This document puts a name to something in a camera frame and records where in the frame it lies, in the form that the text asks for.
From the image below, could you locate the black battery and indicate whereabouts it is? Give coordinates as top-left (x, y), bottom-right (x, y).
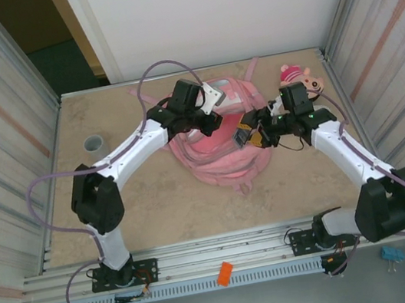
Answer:
top-left (230, 127), bottom-right (253, 152)

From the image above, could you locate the pink backpack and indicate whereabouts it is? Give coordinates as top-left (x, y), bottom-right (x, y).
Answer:
top-left (126, 55), bottom-right (283, 212)

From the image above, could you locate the pink plush doll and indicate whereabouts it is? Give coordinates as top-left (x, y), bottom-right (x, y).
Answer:
top-left (276, 57), bottom-right (328, 102)

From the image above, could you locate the grey cup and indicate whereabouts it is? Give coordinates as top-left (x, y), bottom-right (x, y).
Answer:
top-left (81, 133), bottom-right (106, 156)

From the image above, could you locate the orange plastic block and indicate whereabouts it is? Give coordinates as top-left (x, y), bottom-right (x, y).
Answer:
top-left (212, 259), bottom-right (236, 288)

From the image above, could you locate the blue binder clip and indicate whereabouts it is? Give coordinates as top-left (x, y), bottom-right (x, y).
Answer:
top-left (379, 242), bottom-right (405, 276)

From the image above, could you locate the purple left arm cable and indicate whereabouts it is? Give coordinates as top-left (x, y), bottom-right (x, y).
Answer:
top-left (6, 54), bottom-right (238, 303)

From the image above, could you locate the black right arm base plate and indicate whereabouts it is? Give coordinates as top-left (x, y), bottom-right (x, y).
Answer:
top-left (286, 221), bottom-right (361, 258)

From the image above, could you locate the aluminium frame rail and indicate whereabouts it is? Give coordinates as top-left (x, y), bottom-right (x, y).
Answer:
top-left (14, 203), bottom-right (405, 303)

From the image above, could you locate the beige door frame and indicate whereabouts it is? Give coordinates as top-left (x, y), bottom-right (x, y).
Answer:
top-left (47, 0), bottom-right (113, 93)

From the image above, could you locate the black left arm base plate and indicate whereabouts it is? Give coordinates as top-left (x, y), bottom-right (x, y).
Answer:
top-left (88, 257), bottom-right (162, 294)

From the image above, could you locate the white slotted cable duct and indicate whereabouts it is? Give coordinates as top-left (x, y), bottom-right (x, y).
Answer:
top-left (52, 258), bottom-right (325, 303)

